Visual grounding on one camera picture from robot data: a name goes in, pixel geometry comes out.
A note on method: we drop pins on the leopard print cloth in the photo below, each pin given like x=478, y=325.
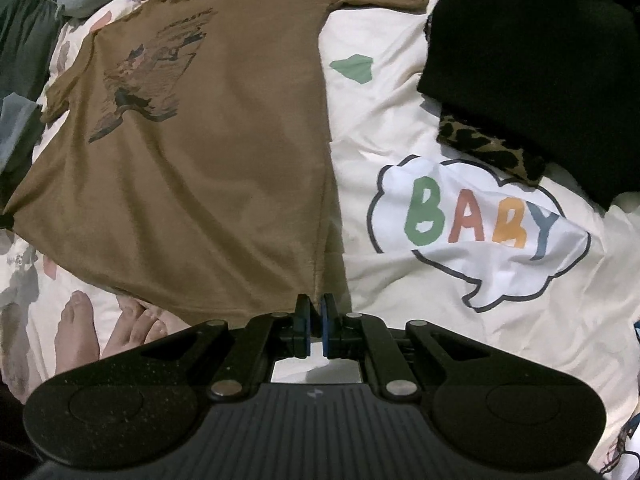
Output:
x=480, y=145

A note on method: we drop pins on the white bear-print bedsheet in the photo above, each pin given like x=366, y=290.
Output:
x=400, y=110

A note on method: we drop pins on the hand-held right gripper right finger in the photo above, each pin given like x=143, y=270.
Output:
x=330, y=327

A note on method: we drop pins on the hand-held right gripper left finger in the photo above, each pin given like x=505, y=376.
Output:
x=305, y=327

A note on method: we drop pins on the grey-blue garment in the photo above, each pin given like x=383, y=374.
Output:
x=15, y=125

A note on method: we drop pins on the black cloth bundle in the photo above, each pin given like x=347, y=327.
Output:
x=525, y=50

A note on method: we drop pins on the brown printed t-shirt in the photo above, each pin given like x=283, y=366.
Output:
x=200, y=160

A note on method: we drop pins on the dark green pillow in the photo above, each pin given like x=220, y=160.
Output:
x=20, y=40

